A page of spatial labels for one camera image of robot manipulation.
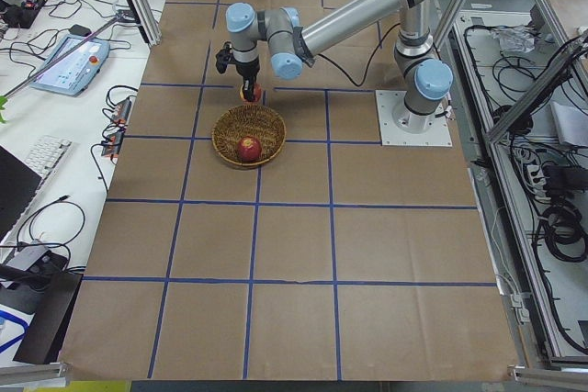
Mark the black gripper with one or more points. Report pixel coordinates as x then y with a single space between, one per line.
246 69

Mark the yellow-red apple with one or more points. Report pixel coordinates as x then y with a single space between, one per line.
256 93

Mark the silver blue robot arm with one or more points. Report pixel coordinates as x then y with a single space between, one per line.
292 47

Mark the round wicker basket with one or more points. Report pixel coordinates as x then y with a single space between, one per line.
254 121

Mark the dark red apple in basket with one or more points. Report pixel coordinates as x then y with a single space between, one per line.
249 149

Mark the orange black usb hub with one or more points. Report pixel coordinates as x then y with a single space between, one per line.
112 145
121 112

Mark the blue teach pendant tablet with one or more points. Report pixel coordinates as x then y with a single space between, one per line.
73 74

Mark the white keyboard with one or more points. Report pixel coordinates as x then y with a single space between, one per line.
46 155

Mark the black laptop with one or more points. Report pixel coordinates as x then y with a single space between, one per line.
19 185

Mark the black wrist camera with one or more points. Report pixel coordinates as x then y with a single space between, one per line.
224 58

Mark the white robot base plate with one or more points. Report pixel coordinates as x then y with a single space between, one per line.
398 127

